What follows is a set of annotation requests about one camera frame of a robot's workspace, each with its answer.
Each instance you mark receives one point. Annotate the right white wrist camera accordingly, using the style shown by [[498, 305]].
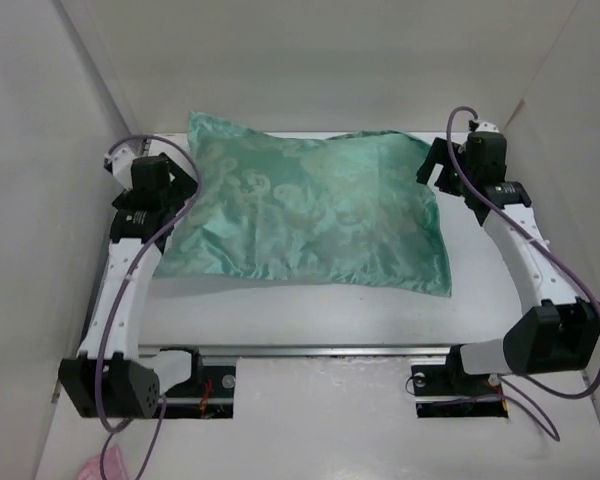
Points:
[[479, 125]]

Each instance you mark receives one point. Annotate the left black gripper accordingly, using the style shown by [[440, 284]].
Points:
[[182, 185]]

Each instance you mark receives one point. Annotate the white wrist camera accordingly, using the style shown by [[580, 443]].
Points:
[[479, 125], [118, 163]]

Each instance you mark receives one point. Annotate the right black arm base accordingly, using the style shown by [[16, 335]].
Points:
[[444, 390]]

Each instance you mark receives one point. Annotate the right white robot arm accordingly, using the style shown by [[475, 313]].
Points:
[[558, 330]]

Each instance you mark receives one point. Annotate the light blue pillowcase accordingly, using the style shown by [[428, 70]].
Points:
[[346, 210]]

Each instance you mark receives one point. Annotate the front aluminium rail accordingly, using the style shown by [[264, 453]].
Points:
[[305, 350]]

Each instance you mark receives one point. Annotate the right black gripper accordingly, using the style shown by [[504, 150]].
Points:
[[437, 155]]

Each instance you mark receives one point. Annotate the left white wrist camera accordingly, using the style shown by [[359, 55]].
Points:
[[118, 163]]

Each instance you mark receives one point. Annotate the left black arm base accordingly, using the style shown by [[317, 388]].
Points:
[[194, 388]]

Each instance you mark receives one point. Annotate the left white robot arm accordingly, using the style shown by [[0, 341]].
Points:
[[107, 379]]

